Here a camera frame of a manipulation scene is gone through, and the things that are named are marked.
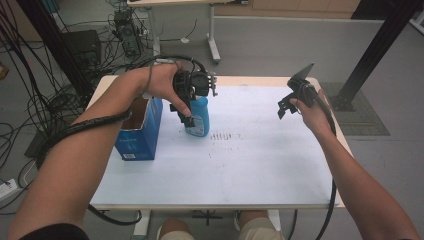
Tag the white desk with legs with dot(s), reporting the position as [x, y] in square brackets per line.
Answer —
[213, 40]

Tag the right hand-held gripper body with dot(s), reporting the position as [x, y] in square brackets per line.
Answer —
[304, 88]

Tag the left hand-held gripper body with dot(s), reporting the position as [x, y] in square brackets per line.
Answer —
[197, 83]

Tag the person's left leg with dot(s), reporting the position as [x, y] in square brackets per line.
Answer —
[176, 231]

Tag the person's right hand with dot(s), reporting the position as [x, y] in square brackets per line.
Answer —
[311, 115]

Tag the person's leg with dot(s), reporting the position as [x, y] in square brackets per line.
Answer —
[258, 226]
[176, 231]

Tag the wooden cabinet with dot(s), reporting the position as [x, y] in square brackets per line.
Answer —
[286, 8]

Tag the person's right leg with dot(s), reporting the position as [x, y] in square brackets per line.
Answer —
[258, 226]

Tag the black equipment case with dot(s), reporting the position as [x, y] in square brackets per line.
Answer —
[83, 48]

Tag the person's left hand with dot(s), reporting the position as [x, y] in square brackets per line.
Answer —
[163, 83]

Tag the white table leg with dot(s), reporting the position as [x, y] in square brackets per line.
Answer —
[274, 218]
[142, 225]

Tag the blue plastic bottle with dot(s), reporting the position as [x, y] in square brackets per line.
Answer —
[200, 116]

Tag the person's black sleeve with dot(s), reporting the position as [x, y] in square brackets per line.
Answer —
[56, 232]

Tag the blue cardboard box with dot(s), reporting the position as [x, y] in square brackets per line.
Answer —
[141, 133]

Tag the grey floor mat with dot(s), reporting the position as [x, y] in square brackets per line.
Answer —
[363, 116]

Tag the white power strip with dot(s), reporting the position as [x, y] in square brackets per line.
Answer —
[7, 189]

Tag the black metal post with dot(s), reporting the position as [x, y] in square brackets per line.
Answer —
[376, 50]
[56, 46]

